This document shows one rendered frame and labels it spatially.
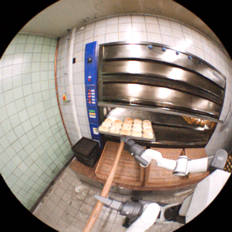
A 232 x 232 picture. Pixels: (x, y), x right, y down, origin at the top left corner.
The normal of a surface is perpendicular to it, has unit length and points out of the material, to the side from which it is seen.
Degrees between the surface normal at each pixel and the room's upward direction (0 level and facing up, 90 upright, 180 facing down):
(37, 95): 90
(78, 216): 0
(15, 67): 90
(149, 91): 70
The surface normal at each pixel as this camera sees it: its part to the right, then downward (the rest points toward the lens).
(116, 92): -0.25, 0.06
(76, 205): 0.01, -0.91
